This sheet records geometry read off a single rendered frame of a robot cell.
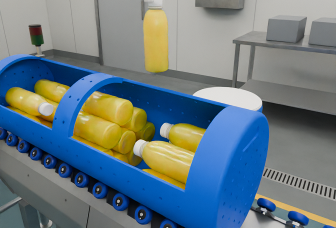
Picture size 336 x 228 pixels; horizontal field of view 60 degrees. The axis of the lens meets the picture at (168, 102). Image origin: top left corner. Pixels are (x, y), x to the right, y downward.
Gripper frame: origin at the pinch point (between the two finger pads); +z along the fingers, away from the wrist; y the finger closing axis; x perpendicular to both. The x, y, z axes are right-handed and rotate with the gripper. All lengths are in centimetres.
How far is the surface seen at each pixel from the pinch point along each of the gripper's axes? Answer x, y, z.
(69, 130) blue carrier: 4.7, -28.5, 31.8
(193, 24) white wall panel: 172, 309, 59
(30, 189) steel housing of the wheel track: 30, -29, 62
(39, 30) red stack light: 94, 21, 23
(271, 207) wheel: -40, -7, 48
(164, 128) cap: -11.6, -11.4, 33.5
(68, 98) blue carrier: 8.9, -24.7, 25.8
